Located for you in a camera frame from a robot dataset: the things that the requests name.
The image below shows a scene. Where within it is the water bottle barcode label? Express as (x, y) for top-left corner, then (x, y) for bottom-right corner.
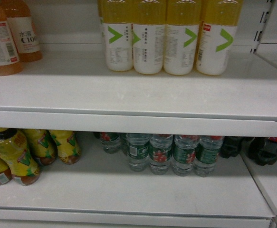
(126, 133), (150, 172)

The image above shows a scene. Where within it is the water bottle red players label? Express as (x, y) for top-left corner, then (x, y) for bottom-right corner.
(149, 134), (173, 175)

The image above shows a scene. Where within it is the water bottle far left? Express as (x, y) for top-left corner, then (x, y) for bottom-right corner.
(100, 132), (121, 154)

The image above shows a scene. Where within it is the white upper shelf board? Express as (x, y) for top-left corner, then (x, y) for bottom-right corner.
(0, 44), (277, 136)

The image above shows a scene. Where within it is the water bottle behind front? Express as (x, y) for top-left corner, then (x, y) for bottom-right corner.
(194, 135), (224, 177)

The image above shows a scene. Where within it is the white metal shelf board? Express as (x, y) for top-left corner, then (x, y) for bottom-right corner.
(0, 133), (275, 228)

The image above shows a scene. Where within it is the yellow drink bottle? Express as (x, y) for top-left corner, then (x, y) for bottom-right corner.
(163, 0), (202, 76)
(101, 0), (133, 72)
(133, 0), (166, 75)
(196, 0), (243, 76)

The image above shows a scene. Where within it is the cola bottle red label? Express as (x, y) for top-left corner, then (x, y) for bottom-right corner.
(220, 136), (244, 158)

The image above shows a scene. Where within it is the yellow lemon tea bottle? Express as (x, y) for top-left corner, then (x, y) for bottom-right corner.
(0, 128), (40, 186)

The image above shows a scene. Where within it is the cola bottle far right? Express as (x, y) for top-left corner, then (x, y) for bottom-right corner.
(247, 137), (277, 166)

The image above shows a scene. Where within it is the orange juice bottle back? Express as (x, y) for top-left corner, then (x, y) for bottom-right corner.
(0, 0), (42, 62)

